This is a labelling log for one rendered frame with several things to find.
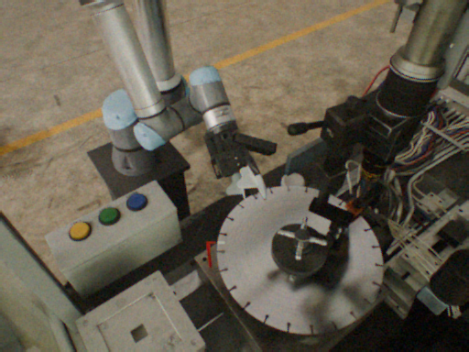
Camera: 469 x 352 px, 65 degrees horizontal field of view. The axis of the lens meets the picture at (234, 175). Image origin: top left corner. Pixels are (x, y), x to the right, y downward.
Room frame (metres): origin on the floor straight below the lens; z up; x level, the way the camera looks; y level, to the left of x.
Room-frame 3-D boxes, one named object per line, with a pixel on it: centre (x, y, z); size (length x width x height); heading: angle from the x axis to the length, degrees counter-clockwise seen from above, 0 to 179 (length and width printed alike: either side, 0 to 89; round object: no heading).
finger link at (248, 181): (0.53, -0.04, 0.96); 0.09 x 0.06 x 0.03; 24
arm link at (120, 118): (0.82, 0.31, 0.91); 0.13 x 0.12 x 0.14; 135
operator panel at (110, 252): (0.47, 0.28, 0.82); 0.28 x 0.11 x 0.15; 126
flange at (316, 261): (0.37, -0.13, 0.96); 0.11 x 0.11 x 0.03
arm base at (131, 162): (0.82, 0.31, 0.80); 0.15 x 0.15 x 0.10
